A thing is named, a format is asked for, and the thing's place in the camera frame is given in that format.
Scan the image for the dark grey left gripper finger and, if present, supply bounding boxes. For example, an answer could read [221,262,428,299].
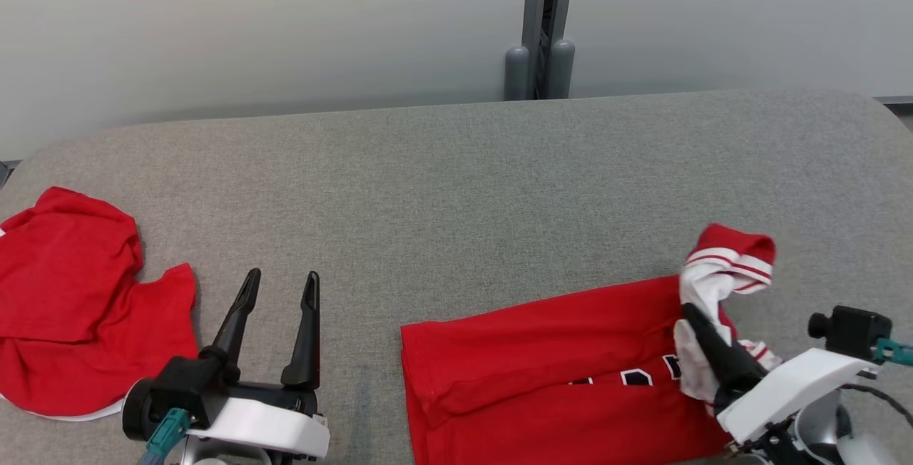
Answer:
[280,271,322,391]
[200,268,262,380]

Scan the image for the teal left camera connector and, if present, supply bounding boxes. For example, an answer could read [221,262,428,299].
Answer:
[139,408,192,465]

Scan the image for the teal camera connector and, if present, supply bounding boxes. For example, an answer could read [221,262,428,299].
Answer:
[872,337,913,367]
[139,408,192,465]

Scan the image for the teal right camera connector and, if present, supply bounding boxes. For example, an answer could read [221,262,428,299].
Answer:
[872,337,913,367]

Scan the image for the red shorts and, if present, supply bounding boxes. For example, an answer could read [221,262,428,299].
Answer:
[0,187,199,423]

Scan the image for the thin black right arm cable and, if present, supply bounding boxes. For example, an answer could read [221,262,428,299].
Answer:
[842,383,913,430]

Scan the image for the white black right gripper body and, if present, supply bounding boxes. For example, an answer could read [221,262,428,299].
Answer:
[712,347,879,446]

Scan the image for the red white basketball jersey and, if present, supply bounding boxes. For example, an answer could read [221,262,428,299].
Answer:
[399,223,782,465]

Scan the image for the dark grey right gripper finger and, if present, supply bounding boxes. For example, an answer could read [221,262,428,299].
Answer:
[681,301,767,394]

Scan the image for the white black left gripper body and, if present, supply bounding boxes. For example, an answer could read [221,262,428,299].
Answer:
[185,379,331,460]

